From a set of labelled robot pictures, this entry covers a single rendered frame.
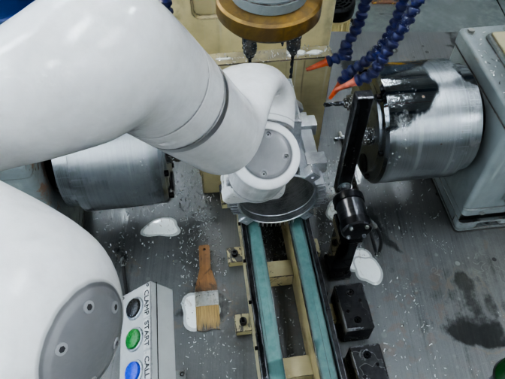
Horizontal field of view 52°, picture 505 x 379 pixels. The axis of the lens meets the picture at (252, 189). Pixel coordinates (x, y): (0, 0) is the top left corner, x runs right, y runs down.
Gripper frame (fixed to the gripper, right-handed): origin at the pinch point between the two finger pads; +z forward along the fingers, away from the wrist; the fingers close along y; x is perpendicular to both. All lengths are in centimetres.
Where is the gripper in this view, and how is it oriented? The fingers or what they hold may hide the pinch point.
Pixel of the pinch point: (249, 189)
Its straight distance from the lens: 92.5
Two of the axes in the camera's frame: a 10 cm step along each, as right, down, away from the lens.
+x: -1.1, -9.9, 1.3
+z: -0.7, 1.3, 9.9
